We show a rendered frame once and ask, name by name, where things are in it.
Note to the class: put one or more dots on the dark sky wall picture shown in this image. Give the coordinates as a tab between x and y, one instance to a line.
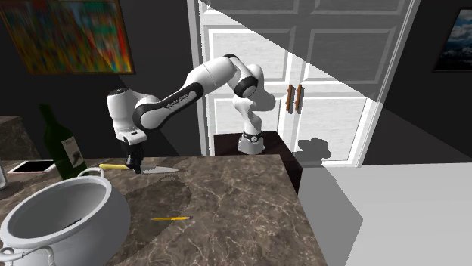
455	40

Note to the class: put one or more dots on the white double door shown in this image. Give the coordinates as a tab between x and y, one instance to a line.
324	73

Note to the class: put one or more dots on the dark green wine bottle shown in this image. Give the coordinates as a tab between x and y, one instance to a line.
61	147

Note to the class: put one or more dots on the tablet with pink frame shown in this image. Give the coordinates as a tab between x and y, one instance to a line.
33	166

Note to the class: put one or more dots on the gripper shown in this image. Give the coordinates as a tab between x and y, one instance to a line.
134	154

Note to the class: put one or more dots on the dark robot stand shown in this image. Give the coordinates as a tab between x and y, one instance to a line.
280	154

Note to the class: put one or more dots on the yellow pencil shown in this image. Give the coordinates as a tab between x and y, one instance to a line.
170	218

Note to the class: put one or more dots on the colourful abstract wall picture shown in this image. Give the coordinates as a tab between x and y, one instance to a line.
70	35

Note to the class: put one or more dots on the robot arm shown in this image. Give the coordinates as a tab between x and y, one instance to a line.
206	74

